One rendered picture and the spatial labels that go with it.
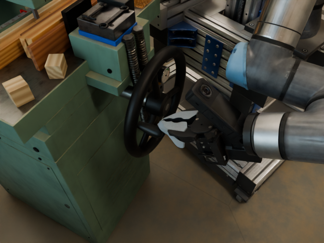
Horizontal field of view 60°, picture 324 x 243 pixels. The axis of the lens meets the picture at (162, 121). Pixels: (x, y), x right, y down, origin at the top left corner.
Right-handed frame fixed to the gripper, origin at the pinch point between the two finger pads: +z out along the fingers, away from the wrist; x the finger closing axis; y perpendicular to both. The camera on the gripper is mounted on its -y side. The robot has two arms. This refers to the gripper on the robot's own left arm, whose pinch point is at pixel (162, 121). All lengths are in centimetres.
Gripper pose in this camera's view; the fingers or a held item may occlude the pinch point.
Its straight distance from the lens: 58.7
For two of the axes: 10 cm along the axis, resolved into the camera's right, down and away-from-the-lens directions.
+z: -7.6, -0.3, 6.5
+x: 5.1, -6.4, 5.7
